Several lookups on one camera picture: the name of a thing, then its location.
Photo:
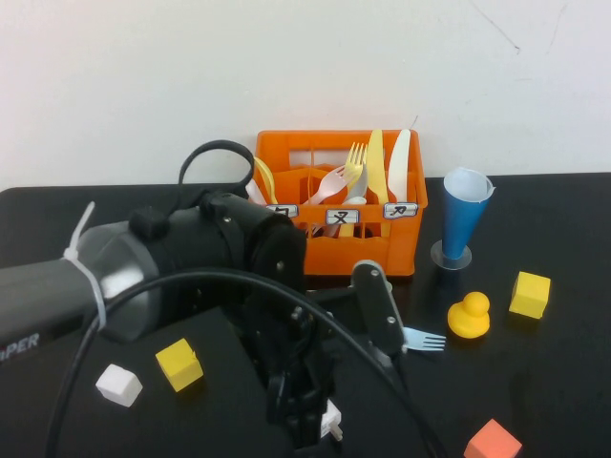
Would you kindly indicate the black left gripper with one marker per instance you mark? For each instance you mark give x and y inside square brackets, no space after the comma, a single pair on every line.
[286,339]

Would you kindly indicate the light blue plastic fork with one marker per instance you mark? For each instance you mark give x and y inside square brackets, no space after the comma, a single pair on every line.
[425,339]

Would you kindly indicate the yellow rubber duck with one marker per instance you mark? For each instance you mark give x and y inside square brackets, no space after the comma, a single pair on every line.
[468,324]

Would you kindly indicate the yellow plastic spoon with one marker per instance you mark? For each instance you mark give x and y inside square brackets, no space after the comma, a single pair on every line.
[267,174]

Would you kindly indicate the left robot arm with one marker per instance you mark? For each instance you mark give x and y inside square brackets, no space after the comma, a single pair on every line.
[205,243]

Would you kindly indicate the orange plastic cutlery crate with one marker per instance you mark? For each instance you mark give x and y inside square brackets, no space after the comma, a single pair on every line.
[334,253]

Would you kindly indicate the notched yellow foam cube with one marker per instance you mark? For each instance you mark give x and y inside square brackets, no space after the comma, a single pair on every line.
[179,367]

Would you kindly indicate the white foam cube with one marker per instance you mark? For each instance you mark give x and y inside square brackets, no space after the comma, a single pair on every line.
[117,386]

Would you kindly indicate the orange foam cube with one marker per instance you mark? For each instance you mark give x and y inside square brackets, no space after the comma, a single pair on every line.
[491,443]

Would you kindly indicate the white paper label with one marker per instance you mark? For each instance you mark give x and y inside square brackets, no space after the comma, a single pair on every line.
[287,210]
[401,211]
[343,217]

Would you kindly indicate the white plastic spoon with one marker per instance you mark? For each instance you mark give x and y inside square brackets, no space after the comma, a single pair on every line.
[255,192]

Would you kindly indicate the pink plastic fork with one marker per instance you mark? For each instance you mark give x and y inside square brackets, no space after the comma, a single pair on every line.
[329,186]

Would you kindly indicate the pale grey plastic spoon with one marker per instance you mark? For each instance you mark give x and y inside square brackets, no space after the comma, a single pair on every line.
[362,183]

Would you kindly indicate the blue paper cone cup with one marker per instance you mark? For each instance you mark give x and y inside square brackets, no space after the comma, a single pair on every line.
[458,224]

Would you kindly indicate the yellow plastic knife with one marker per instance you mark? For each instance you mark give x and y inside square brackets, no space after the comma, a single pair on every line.
[377,167]

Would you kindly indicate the yellow plastic fork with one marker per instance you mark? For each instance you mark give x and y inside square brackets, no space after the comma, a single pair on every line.
[355,160]

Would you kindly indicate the smooth yellow foam cube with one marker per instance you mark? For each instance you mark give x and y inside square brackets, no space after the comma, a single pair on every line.
[530,296]

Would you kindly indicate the white plastic knife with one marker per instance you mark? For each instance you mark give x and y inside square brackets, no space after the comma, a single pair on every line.
[400,172]

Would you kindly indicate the white usb wall charger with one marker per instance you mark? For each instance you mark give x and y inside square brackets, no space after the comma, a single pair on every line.
[329,420]

